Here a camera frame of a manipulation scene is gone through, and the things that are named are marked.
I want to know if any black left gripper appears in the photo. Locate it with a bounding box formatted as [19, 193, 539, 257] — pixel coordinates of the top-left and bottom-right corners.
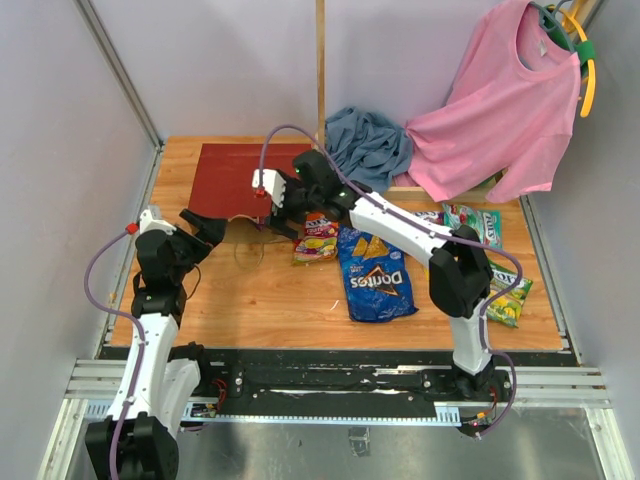
[166, 209, 227, 282]

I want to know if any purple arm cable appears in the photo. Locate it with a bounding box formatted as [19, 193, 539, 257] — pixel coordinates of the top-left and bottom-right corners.
[82, 224, 151, 480]
[259, 123, 524, 441]

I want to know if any green clothes hanger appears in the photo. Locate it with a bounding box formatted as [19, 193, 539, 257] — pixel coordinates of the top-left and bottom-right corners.
[539, 1, 596, 65]

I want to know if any grey clothes hanger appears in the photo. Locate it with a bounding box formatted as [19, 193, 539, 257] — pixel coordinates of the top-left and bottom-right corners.
[529, 1, 576, 53]

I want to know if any green yellow Fox's candy bag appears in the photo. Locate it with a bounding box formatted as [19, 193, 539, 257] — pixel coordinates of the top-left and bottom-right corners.
[486, 261, 533, 328]

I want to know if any green candy snack bag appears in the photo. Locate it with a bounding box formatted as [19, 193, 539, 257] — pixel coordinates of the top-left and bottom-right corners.
[442, 203, 503, 248]

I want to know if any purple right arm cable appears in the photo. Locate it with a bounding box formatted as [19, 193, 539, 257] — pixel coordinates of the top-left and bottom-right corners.
[259, 123, 524, 441]

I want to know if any aluminium corner post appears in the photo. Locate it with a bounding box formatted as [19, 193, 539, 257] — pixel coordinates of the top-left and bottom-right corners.
[72, 0, 166, 151]

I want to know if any purple snack bag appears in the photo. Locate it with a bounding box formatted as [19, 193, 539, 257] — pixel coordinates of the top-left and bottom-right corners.
[414, 211, 445, 226]

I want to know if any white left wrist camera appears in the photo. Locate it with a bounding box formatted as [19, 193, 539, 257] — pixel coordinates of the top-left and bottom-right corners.
[138, 204, 177, 235]

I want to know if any pink t-shirt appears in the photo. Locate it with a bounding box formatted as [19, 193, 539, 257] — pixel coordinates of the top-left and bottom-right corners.
[396, 1, 581, 203]

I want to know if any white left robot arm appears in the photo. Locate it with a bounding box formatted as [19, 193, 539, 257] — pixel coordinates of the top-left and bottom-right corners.
[85, 205, 227, 479]

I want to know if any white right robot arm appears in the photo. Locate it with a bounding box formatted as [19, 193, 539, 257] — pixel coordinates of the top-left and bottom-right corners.
[252, 150, 495, 400]

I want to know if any blue crumpled shirt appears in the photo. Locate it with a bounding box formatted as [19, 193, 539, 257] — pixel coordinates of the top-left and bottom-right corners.
[325, 107, 413, 194]

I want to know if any orange Fox's candy bag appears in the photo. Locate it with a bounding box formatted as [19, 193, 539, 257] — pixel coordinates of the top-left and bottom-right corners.
[292, 213, 339, 265]

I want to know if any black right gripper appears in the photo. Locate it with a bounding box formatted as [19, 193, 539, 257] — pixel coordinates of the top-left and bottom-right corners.
[263, 174, 321, 240]

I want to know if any yellow clothes hanger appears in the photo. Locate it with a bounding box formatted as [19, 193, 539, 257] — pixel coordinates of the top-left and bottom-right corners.
[557, 1, 597, 118]

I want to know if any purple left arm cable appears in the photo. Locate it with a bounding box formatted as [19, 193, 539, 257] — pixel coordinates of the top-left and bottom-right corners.
[82, 224, 151, 480]

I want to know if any blue Doritos chip bag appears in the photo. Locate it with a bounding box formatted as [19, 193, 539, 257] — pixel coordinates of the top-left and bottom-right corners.
[337, 226, 418, 323]

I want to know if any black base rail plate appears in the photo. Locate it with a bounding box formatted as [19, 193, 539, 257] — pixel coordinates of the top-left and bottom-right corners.
[99, 347, 571, 421]

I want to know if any wooden rack frame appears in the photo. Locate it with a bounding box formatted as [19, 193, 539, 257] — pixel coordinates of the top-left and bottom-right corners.
[310, 0, 511, 204]

